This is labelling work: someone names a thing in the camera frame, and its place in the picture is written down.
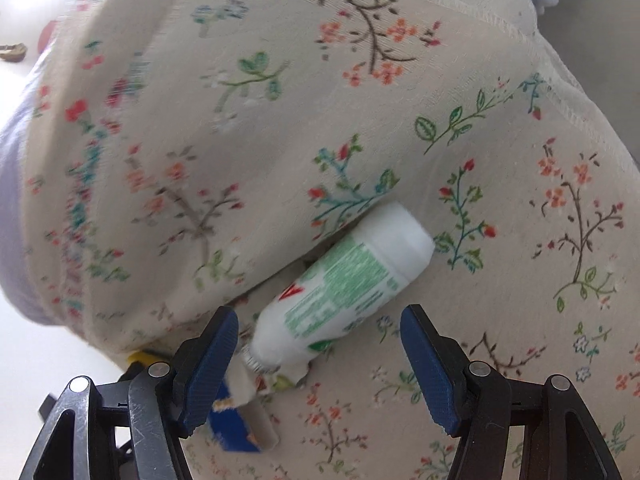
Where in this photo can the red object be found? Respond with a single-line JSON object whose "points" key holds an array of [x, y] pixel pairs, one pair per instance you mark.
{"points": [[47, 35]]}

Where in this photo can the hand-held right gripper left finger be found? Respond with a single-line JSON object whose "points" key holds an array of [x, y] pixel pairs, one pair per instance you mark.
{"points": [[210, 375]]}

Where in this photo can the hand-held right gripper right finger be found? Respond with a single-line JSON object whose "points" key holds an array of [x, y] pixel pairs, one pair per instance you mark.
{"points": [[430, 375]]}

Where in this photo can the blue carton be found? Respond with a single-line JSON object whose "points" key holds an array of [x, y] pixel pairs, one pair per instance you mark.
{"points": [[231, 426]]}

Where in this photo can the yellow snack packet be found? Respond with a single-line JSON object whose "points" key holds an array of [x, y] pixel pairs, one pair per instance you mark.
{"points": [[141, 358]]}

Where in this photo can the floral tablecloth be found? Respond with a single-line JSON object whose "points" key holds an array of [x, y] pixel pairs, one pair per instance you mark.
{"points": [[450, 110]]}

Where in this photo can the white bottle with green label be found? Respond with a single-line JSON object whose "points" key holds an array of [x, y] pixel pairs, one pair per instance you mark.
{"points": [[340, 290]]}

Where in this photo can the brown flat object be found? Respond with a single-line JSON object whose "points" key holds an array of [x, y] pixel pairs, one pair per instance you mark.
{"points": [[12, 52]]}

